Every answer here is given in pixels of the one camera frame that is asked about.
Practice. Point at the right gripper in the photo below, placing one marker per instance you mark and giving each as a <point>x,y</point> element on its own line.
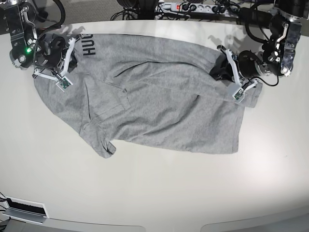
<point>51,53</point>

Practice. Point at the grey cable tray slot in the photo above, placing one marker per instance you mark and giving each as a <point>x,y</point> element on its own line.
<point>25,211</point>

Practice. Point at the white power strip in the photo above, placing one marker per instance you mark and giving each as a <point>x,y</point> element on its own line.
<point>224,8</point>

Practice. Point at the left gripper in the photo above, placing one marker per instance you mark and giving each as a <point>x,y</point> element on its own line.
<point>248,66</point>

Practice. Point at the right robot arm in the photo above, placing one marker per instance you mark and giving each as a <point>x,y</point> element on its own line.
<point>33,46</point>

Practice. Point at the grey t-shirt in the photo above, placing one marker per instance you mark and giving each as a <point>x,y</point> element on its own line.
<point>150,91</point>

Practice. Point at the black power adapter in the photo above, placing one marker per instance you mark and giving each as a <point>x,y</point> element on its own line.
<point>254,17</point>

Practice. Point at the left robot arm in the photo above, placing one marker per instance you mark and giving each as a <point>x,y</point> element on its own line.
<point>278,33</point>

